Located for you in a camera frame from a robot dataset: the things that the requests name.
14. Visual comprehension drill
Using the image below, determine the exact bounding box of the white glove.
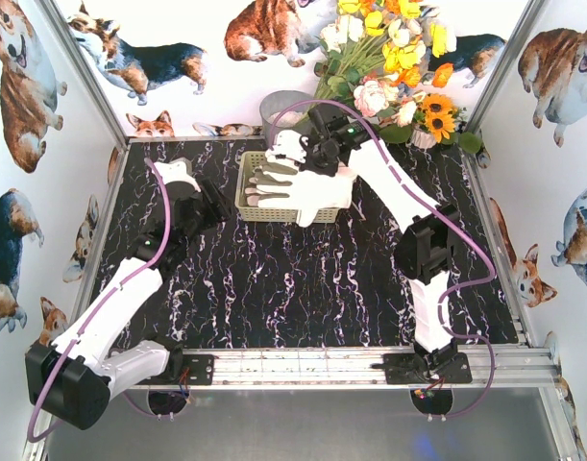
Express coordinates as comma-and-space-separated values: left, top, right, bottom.
244, 160, 359, 228

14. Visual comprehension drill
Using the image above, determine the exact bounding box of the grey metal bucket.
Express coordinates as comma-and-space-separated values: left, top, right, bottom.
259, 90, 312, 142

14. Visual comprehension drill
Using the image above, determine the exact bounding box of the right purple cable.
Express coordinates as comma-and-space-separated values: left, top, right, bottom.
268, 99, 497, 420

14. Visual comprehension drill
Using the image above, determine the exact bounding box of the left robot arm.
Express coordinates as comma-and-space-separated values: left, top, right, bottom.
25, 158, 232, 430

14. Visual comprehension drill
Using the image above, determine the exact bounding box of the pale green storage basket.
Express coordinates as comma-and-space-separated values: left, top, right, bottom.
235, 151, 352, 226

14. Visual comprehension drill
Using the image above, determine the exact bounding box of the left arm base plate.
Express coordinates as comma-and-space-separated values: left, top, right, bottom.
138, 353, 215, 386

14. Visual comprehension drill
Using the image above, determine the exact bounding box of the purple cable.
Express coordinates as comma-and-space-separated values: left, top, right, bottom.
26, 158, 174, 443
268, 99, 497, 420

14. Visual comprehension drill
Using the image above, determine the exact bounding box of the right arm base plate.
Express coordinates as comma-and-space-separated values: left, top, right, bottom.
379, 352, 473, 384

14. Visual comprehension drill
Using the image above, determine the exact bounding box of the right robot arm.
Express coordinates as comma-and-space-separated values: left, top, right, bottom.
300, 103, 459, 352

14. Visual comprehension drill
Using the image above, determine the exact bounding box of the aluminium front frame rail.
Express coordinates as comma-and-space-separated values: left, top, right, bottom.
39, 348, 561, 390

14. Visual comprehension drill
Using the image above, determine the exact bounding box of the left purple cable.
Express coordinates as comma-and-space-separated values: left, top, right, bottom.
26, 158, 174, 443

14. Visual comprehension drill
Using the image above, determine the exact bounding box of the artificial flower bouquet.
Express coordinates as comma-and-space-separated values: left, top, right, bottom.
314, 1, 458, 127

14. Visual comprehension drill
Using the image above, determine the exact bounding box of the small sunflower pot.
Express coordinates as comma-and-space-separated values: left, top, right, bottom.
409, 92, 466, 149

